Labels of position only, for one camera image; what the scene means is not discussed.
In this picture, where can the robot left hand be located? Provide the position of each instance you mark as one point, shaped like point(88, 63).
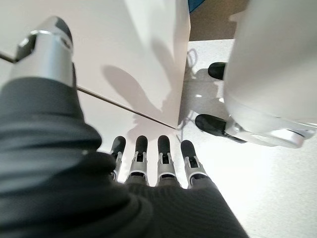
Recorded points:
point(62, 173)

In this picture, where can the robot right leg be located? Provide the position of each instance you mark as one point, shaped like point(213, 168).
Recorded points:
point(216, 71)

